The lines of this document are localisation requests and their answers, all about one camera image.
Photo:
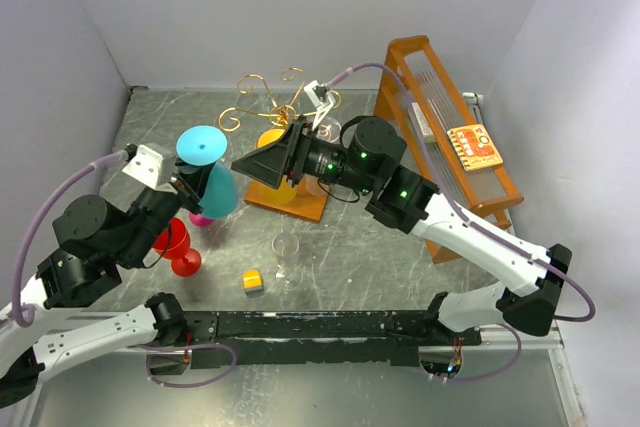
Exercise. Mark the magenta plastic wine glass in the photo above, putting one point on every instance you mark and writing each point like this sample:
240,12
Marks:
200,220

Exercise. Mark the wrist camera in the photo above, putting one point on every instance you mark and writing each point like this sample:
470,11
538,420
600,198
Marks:
323,100
152,166

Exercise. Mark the clear wine glass front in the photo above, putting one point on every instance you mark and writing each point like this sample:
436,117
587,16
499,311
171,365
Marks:
285,247

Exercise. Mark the orange patterned card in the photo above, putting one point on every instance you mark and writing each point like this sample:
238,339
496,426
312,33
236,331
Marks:
474,147

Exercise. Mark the red plastic wine glass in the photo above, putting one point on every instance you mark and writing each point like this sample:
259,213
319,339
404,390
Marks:
174,244

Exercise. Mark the yellow plastic wine glass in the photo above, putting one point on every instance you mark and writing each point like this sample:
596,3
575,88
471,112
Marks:
285,193

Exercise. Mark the gold wire glass rack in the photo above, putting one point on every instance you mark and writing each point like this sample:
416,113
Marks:
306,201

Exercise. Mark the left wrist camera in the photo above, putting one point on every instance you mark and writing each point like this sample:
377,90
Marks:
152,166

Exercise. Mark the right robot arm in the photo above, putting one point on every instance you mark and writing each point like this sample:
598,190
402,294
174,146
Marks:
529,278

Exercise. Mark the blue plastic wine glass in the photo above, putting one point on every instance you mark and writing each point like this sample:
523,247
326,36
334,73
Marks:
200,150

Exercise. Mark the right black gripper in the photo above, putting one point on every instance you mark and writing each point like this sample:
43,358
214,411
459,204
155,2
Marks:
268,164

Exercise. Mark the white box on shelf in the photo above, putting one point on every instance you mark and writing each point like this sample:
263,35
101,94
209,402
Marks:
424,127

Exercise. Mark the yellow grey small block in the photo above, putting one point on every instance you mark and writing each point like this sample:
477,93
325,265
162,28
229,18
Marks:
253,283

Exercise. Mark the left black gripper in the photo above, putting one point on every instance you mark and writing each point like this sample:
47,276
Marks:
189,181

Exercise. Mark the wooden shelf rack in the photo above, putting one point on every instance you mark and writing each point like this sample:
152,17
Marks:
488,193

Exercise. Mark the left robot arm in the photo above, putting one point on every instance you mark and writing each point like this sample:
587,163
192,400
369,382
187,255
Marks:
95,240

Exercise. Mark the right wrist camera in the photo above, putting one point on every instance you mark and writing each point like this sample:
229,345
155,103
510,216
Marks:
323,100

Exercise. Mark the black base frame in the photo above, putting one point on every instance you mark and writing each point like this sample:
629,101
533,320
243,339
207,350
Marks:
320,337

